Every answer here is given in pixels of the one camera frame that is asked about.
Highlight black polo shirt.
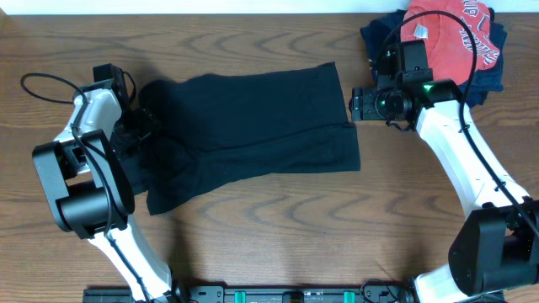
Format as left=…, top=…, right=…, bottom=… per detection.
left=120, top=62, right=360, bottom=215

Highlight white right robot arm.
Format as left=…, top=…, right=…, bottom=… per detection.
left=349, top=80, right=538, bottom=302

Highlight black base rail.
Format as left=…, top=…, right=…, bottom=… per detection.
left=83, top=284, right=416, bottom=303

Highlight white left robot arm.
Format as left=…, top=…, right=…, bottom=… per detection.
left=32, top=87, right=189, bottom=302

